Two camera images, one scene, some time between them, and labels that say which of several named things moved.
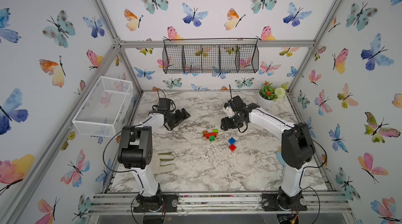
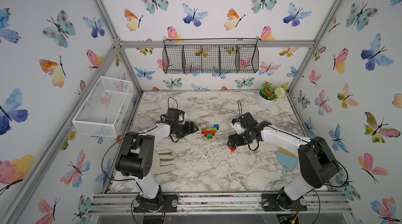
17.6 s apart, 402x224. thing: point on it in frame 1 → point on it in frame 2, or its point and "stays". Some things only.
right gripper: (225, 124) → (236, 142)
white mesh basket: (100, 113) stays
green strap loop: (166, 153) stays
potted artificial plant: (268, 94) stays
